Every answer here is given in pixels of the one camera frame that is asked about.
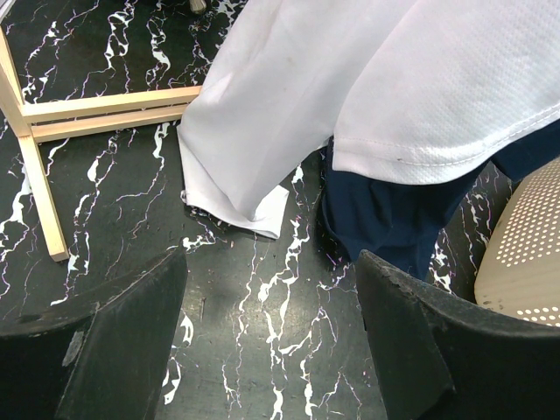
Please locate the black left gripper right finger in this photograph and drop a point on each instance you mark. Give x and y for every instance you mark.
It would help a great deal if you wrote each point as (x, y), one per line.
(437, 356)

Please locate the navy blue t shirt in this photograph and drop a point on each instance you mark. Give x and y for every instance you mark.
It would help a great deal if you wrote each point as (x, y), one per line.
(392, 196)

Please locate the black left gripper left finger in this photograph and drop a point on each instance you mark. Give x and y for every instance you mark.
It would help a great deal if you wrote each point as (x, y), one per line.
(100, 355)

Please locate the wooden clothes rack frame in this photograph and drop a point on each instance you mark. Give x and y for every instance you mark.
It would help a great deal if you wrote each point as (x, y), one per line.
(37, 123)

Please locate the white t shirt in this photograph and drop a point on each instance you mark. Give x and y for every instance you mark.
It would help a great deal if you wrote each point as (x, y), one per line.
(411, 92)

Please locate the cream plastic laundry basket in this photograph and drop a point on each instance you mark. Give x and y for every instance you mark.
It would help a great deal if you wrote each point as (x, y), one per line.
(519, 272)

